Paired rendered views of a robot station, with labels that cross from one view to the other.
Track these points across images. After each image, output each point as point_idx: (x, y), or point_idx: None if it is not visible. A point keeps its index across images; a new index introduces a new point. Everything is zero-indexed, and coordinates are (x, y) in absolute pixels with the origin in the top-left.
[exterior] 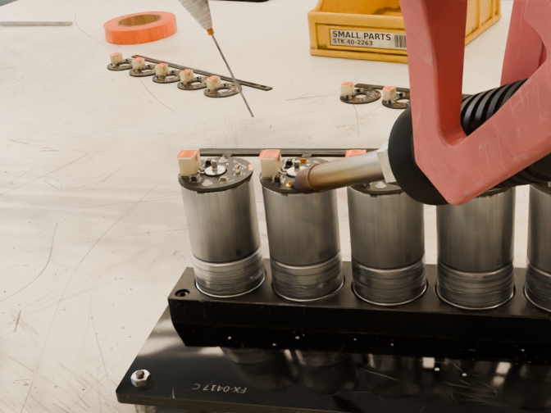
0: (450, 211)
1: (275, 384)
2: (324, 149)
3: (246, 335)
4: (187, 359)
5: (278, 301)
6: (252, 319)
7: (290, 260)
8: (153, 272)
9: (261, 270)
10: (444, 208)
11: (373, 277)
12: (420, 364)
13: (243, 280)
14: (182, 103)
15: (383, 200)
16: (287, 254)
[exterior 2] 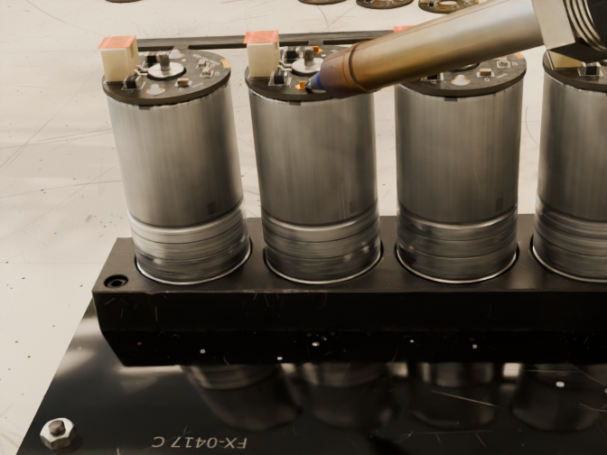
0: (577, 121)
1: (296, 429)
2: (342, 32)
3: (229, 345)
4: (135, 393)
5: (281, 287)
6: (238, 319)
7: (303, 218)
8: (57, 249)
9: (247, 236)
10: (566, 116)
11: (442, 238)
12: (529, 376)
13: (219, 255)
14: (73, 11)
15: (467, 106)
16: (297, 207)
